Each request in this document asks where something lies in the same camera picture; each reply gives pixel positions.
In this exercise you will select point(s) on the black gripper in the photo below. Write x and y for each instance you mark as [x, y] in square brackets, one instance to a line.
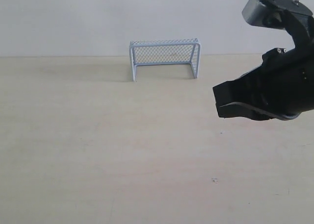
[287, 86]

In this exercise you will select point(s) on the light blue mini soccer goal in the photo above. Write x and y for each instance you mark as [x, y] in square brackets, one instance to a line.
[165, 52]

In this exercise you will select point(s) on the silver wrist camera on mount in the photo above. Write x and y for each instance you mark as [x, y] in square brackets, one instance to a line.
[269, 13]

